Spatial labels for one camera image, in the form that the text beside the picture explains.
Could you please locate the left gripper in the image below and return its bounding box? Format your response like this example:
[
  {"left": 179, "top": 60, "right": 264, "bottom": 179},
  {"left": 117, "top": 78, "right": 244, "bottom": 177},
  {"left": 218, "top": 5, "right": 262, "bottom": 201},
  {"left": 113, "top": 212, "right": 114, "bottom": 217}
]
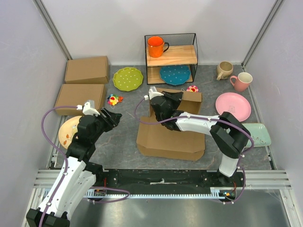
[{"left": 91, "top": 107, "right": 122, "bottom": 143}]

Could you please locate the large cardboard box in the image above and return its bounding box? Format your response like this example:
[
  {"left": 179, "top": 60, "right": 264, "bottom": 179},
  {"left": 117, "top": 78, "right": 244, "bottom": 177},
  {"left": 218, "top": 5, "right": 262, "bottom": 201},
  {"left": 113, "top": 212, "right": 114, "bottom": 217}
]
[{"left": 136, "top": 107, "right": 205, "bottom": 161}]

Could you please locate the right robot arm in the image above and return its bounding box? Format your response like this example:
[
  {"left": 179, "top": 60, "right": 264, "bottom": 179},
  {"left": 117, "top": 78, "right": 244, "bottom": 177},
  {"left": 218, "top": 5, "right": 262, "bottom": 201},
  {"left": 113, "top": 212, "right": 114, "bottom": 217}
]
[{"left": 144, "top": 87, "right": 254, "bottom": 186}]

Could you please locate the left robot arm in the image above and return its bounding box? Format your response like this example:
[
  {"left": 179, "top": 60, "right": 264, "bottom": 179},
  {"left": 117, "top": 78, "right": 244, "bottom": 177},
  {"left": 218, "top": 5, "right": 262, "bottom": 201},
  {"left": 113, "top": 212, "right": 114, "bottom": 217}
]
[{"left": 26, "top": 108, "right": 122, "bottom": 227}]

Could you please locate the closed cardboard box front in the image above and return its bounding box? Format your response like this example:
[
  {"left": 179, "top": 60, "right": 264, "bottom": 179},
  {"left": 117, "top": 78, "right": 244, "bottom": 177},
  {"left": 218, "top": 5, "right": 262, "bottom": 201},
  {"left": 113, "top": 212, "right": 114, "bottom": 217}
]
[{"left": 55, "top": 84, "right": 107, "bottom": 116}]

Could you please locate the closed cardboard box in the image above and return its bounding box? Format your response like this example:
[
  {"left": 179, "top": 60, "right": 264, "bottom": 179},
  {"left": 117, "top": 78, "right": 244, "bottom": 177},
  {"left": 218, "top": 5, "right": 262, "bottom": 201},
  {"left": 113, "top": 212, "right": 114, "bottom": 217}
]
[
  {"left": 64, "top": 56, "right": 109, "bottom": 84},
  {"left": 55, "top": 84, "right": 107, "bottom": 116}
]

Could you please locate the closed cardboard box rear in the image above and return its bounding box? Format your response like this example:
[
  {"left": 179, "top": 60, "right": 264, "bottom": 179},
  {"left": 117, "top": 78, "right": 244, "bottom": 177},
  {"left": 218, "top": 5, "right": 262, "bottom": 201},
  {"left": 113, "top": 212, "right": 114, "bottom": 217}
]
[{"left": 64, "top": 56, "right": 109, "bottom": 84}]

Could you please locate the pink flower toy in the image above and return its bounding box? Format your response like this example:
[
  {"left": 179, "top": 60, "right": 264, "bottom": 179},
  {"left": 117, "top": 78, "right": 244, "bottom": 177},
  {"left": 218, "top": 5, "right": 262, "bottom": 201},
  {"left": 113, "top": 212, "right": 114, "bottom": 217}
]
[{"left": 181, "top": 85, "right": 199, "bottom": 93}]

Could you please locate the blue dotted plate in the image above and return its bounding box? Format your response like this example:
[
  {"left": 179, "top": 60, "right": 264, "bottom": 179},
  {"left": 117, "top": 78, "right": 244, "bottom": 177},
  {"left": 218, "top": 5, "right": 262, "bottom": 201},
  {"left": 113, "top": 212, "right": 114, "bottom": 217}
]
[{"left": 160, "top": 65, "right": 191, "bottom": 86}]

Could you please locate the beige bird plate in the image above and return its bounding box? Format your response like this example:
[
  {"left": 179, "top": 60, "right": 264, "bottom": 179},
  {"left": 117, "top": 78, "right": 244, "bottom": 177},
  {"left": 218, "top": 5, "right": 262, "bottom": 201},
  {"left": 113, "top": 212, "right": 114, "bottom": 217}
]
[{"left": 58, "top": 116, "right": 81, "bottom": 149}]

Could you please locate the green dotted plate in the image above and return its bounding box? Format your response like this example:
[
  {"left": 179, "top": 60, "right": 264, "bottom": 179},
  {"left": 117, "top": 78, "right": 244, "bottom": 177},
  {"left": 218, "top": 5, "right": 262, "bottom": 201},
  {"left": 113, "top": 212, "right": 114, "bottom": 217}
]
[{"left": 113, "top": 67, "right": 143, "bottom": 92}]

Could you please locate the orange mug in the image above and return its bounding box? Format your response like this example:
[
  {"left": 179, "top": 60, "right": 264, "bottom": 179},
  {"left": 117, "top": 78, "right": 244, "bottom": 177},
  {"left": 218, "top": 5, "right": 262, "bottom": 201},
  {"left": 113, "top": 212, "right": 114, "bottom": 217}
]
[{"left": 147, "top": 36, "right": 169, "bottom": 58}]

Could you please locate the beige ceramic mug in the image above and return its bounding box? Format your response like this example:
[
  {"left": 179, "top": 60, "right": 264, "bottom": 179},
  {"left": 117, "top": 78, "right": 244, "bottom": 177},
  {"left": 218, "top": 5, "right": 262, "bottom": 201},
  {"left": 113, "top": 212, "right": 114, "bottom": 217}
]
[{"left": 216, "top": 61, "right": 233, "bottom": 80}]

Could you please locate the pink round plate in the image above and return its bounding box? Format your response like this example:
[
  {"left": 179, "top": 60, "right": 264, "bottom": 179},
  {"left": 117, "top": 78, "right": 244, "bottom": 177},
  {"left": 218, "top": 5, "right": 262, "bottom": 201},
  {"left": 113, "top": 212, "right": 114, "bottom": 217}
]
[{"left": 215, "top": 92, "right": 251, "bottom": 122}]

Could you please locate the pink mug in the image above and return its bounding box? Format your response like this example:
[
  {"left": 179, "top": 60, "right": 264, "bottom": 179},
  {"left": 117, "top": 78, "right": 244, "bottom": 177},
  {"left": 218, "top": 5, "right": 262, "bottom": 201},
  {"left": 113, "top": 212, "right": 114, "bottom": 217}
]
[{"left": 230, "top": 72, "right": 253, "bottom": 92}]

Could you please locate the mint rectangular plate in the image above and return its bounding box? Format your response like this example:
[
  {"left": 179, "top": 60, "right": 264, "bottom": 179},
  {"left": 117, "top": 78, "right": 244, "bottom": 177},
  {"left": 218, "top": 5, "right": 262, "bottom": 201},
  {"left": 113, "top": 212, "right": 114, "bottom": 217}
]
[{"left": 243, "top": 123, "right": 271, "bottom": 148}]

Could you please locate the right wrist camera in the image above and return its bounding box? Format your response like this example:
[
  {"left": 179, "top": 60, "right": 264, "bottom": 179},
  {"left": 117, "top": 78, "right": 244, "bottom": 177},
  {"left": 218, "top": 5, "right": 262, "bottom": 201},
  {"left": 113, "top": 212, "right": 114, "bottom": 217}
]
[{"left": 143, "top": 86, "right": 164, "bottom": 101}]

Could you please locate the black wire wooden shelf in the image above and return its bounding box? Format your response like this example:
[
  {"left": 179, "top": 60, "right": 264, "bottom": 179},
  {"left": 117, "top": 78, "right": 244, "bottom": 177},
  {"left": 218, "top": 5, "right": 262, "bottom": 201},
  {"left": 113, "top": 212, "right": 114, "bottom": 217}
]
[{"left": 144, "top": 33, "right": 198, "bottom": 86}]

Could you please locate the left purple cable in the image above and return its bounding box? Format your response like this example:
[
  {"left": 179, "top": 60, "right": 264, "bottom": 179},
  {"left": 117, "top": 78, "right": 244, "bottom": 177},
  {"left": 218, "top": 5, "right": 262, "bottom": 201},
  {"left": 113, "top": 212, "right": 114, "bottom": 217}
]
[{"left": 38, "top": 105, "right": 83, "bottom": 227}]

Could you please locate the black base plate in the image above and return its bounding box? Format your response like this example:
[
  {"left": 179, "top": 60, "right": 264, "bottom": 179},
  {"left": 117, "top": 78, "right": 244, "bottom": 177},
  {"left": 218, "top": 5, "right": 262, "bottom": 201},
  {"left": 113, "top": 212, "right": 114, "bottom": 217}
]
[{"left": 85, "top": 165, "right": 244, "bottom": 196}]

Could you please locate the grey cable duct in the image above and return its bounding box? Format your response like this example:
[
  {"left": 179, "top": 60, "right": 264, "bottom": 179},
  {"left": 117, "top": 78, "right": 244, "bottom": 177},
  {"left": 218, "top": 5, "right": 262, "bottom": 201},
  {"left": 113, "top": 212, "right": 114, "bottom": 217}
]
[{"left": 83, "top": 188, "right": 236, "bottom": 200}]

